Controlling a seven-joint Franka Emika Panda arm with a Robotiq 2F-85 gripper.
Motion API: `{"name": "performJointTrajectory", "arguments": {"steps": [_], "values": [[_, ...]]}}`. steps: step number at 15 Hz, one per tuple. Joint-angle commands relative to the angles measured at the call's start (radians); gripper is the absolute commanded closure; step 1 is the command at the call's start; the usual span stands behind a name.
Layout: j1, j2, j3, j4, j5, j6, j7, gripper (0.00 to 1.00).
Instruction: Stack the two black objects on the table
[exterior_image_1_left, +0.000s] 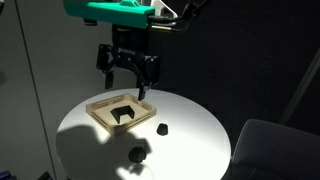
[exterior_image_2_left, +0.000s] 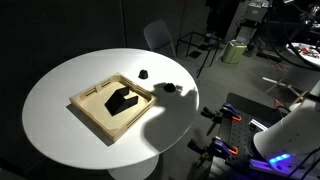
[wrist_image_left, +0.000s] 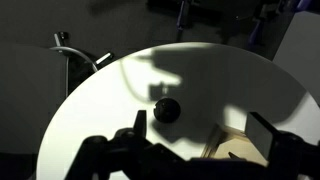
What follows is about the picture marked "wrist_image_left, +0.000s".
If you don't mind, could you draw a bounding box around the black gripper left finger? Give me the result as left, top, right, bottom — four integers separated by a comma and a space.
83, 109, 158, 161

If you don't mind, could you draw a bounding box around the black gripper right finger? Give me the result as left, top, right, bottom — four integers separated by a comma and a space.
245, 111, 320, 174

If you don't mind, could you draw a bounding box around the small black cylinder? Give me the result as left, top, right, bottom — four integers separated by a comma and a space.
152, 96, 182, 124

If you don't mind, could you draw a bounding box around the wooden tray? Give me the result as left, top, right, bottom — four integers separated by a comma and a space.
199, 123, 269, 168

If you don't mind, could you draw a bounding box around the grey chair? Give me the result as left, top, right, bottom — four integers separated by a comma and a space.
0, 31, 116, 156

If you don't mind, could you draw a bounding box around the dark tripod stand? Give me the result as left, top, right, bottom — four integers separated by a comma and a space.
146, 0, 314, 44

